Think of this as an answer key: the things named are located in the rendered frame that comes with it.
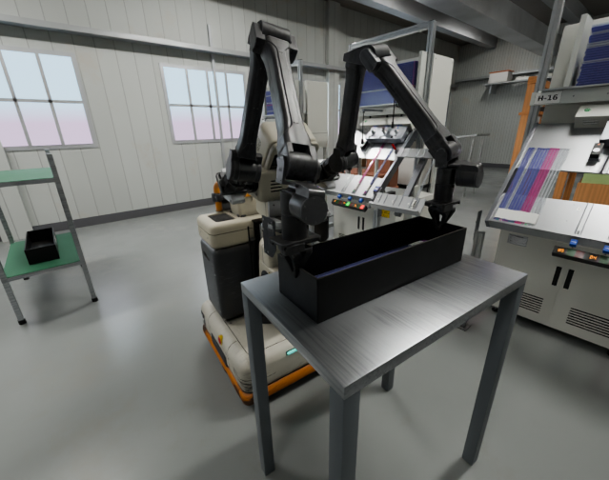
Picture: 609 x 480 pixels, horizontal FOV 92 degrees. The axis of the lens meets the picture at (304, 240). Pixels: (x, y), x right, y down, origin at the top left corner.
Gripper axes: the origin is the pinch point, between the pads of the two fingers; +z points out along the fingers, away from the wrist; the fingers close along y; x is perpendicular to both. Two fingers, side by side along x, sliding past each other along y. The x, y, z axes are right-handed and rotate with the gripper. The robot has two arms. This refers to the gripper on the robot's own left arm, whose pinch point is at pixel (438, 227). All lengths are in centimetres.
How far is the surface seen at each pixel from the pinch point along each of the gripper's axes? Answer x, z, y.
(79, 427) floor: 81, 87, -123
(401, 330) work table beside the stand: -21.1, 8.8, -43.6
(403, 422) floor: 2, 89, -5
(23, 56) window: 444, -124, -139
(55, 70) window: 447, -111, -114
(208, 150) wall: 469, -8, 62
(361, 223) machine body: 134, 49, 96
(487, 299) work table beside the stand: -25.1, 9.2, -16.3
